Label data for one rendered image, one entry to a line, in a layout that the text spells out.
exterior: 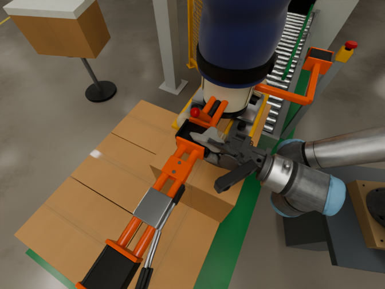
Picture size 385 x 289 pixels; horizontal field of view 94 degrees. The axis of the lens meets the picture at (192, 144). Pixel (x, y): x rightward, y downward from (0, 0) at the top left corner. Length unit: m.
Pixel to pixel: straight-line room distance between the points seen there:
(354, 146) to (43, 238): 1.44
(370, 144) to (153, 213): 0.52
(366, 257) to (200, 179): 0.79
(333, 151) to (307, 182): 0.15
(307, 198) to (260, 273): 1.30
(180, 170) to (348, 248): 0.89
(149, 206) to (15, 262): 1.79
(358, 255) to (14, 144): 2.96
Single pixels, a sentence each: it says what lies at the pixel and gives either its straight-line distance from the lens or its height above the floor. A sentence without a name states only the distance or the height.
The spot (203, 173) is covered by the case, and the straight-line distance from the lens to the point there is 0.78.
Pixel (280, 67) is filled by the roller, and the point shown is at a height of 0.54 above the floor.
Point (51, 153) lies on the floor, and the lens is 2.42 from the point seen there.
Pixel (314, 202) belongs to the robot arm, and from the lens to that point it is 0.50.
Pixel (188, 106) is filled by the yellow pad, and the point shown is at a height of 1.13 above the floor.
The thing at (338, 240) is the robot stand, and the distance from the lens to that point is 1.13.
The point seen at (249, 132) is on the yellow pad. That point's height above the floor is 1.14.
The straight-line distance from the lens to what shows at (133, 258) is 0.41.
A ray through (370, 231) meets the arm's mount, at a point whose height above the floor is 0.80.
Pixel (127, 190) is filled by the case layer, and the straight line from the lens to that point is 1.25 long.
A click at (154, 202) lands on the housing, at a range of 0.43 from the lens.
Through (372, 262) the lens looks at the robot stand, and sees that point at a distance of 1.19.
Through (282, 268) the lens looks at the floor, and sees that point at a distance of 1.80.
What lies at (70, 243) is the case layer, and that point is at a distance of 1.30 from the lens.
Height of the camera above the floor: 1.66
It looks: 58 degrees down
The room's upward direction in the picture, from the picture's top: straight up
